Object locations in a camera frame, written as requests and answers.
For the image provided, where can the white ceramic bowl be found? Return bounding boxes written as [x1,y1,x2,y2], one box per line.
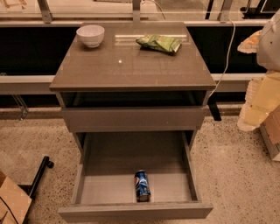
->
[76,24,105,48]

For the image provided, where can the black wheeled stand leg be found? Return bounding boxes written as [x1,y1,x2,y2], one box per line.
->
[19,156,54,199]

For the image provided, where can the cardboard box left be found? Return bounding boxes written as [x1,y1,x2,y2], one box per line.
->
[0,171,32,224]

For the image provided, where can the blue pepsi can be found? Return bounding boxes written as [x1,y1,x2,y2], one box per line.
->
[135,170,151,202]

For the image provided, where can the white cable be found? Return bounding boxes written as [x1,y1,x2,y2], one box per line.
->
[207,18,236,100]

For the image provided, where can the cardboard box right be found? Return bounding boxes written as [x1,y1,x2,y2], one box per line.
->
[260,106,280,162]

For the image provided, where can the green chip bag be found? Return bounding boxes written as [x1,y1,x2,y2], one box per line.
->
[136,35,182,53]

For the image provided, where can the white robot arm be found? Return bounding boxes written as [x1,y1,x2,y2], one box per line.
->
[256,10,280,71]

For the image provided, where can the cardboard box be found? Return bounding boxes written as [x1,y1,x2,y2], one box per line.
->
[260,106,280,162]
[0,171,32,224]

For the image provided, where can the closed grey top drawer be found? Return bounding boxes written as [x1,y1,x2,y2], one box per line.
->
[61,107,205,133]

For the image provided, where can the open grey middle drawer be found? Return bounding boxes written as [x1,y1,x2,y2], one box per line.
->
[59,131,213,223]

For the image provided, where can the grey drawer cabinet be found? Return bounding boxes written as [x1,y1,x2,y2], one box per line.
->
[50,23,215,148]

